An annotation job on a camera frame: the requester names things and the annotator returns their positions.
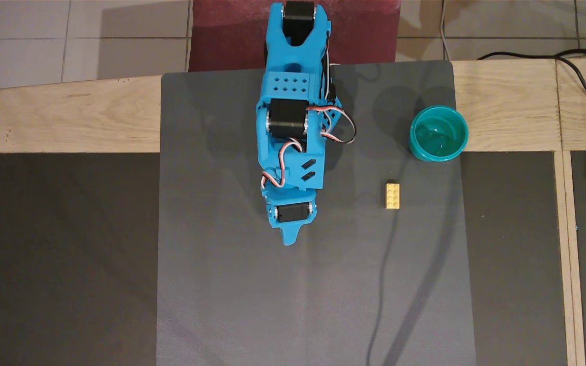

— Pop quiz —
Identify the thick black cable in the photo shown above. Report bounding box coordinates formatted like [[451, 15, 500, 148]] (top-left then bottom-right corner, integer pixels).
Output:
[[477, 48, 586, 366]]

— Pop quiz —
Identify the yellowish white lego brick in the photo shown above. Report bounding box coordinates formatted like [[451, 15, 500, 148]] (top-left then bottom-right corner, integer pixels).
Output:
[[385, 182, 402, 209]]

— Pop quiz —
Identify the dark red cloth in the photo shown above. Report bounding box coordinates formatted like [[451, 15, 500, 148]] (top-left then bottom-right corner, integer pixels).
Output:
[[188, 0, 401, 72]]

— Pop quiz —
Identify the grey rectangular mat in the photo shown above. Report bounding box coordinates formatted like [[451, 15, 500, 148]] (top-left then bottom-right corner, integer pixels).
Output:
[[156, 60, 477, 366]]

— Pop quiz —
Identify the white cable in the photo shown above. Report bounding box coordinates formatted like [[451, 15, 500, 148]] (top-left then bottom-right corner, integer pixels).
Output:
[[439, 0, 450, 62]]

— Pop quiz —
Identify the teal plastic cup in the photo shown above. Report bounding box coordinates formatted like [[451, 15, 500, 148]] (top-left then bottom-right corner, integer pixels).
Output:
[[408, 105, 470, 163]]

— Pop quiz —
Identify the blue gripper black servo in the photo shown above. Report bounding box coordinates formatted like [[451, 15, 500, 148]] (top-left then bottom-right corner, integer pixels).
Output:
[[262, 187, 319, 248]]

